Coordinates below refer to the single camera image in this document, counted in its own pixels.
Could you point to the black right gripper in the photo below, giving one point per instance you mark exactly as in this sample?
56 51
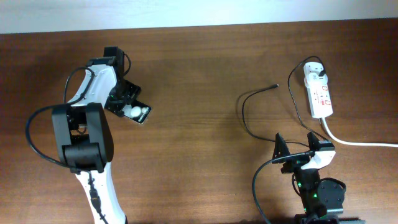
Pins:
295 162

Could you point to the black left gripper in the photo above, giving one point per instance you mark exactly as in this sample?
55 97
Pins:
116 107

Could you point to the white power strip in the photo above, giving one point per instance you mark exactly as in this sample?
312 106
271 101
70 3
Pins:
319 101

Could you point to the black Samsung Galaxy phone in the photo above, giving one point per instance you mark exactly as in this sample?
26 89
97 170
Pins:
137 111

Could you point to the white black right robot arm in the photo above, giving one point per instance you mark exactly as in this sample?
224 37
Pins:
322 198

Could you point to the white charger plug adapter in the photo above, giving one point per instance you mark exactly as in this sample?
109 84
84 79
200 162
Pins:
314 74

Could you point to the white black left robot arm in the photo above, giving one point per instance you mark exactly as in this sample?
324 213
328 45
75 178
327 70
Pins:
82 134

